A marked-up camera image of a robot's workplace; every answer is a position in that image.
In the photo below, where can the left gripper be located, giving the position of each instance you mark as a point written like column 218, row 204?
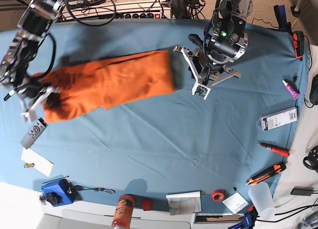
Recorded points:
column 204, row 79

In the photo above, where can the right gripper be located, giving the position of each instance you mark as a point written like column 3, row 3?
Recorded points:
column 31, row 97

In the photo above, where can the orange t-shirt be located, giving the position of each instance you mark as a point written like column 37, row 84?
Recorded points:
column 107, row 83

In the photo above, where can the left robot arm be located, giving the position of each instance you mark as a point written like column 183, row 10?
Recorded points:
column 224, row 41

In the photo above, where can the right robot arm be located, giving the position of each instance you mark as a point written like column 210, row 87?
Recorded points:
column 34, row 27

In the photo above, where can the black white marker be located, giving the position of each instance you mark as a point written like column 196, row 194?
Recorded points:
column 9, row 95

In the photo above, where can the grey remote control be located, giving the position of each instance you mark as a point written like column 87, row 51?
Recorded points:
column 33, row 134

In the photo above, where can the white paper card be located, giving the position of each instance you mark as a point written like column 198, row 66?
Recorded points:
column 41, row 164

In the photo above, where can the small AA battery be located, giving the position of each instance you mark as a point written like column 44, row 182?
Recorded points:
column 29, row 165

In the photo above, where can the blue table cloth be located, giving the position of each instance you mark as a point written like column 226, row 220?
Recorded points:
column 176, row 142

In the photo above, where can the white power strip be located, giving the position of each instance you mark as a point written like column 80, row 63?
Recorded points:
column 134, row 9

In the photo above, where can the purple glue tube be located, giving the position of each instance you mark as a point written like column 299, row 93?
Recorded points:
column 292, row 91

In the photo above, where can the blue clamp box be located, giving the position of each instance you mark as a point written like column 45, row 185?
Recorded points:
column 58, row 193

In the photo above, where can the orange black table clamp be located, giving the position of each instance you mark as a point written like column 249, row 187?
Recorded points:
column 298, row 44

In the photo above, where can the red screwdriver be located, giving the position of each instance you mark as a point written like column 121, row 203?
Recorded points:
column 275, row 149

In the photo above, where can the orange black utility knife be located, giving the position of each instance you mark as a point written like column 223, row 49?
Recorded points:
column 267, row 173

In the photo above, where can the red tape roll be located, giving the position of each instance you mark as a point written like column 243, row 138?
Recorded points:
column 218, row 195

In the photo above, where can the spiral notebook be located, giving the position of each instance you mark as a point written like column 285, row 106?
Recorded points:
column 184, row 203

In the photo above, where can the white square card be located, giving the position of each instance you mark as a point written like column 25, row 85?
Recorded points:
column 235, row 203

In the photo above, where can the clear plastic cup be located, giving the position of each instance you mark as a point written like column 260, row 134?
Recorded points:
column 262, row 200

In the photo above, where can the orange drink bottle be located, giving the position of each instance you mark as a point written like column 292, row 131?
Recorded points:
column 123, row 213

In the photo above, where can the small red block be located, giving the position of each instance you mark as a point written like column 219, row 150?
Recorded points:
column 146, row 205

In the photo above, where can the black power adapter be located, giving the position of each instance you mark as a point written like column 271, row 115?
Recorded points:
column 302, row 191

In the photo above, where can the blue bar clamp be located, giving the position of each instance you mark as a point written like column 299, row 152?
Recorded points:
column 248, row 220

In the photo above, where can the blue black clamp handle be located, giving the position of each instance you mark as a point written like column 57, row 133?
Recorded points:
column 280, row 14

